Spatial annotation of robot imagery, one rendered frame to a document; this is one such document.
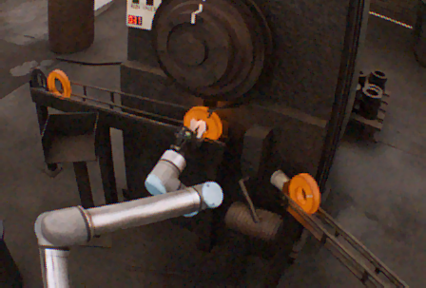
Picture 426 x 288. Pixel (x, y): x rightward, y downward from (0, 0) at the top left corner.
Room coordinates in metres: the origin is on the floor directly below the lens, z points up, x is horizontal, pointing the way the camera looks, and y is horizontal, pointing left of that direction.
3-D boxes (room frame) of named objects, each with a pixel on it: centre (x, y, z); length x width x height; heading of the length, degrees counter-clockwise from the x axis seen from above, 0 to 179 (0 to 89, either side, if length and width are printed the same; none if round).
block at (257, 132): (1.36, -0.17, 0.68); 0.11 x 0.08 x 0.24; 155
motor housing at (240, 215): (1.18, -0.20, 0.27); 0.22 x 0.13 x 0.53; 65
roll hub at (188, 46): (1.35, 0.09, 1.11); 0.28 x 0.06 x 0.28; 65
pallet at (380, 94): (3.14, -0.97, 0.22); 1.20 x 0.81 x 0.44; 63
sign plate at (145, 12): (1.69, 0.31, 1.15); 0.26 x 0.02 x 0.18; 65
